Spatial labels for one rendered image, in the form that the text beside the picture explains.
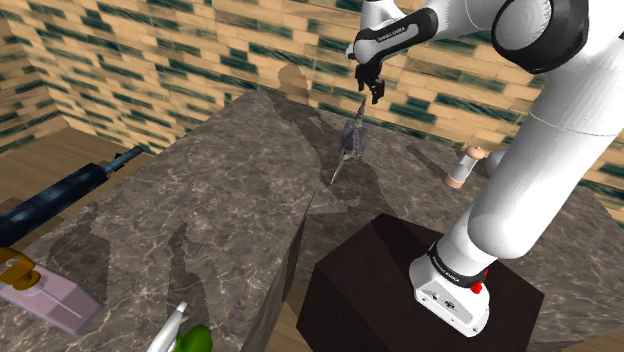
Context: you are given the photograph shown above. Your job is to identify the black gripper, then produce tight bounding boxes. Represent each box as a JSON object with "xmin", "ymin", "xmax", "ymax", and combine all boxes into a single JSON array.
[{"xmin": 354, "ymin": 61, "xmax": 386, "ymax": 106}]

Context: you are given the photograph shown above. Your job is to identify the yellow clamp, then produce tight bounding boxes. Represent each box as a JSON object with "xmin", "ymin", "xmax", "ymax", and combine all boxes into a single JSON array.
[{"xmin": 0, "ymin": 246, "xmax": 42, "ymax": 292}]

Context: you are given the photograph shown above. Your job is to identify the pink flat rectangular device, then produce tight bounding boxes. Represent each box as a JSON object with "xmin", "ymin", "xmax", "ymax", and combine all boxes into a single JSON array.
[{"xmin": 0, "ymin": 263, "xmax": 105, "ymax": 336}]

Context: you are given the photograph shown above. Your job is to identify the white and tan cylinder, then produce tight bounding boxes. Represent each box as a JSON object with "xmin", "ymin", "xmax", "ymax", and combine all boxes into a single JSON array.
[{"xmin": 443, "ymin": 145, "xmax": 487, "ymax": 190}]

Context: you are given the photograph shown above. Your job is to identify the green rounded object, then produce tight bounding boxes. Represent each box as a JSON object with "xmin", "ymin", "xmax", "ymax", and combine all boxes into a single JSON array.
[{"xmin": 174, "ymin": 323, "xmax": 214, "ymax": 352}]

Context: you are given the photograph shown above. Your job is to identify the dark robot stand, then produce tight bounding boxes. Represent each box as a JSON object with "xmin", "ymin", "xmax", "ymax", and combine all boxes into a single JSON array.
[{"xmin": 295, "ymin": 212, "xmax": 546, "ymax": 352}]

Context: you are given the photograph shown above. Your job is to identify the dark blue long tube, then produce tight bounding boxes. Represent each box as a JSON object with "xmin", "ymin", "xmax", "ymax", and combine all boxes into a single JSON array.
[{"xmin": 0, "ymin": 145, "xmax": 145, "ymax": 248}]

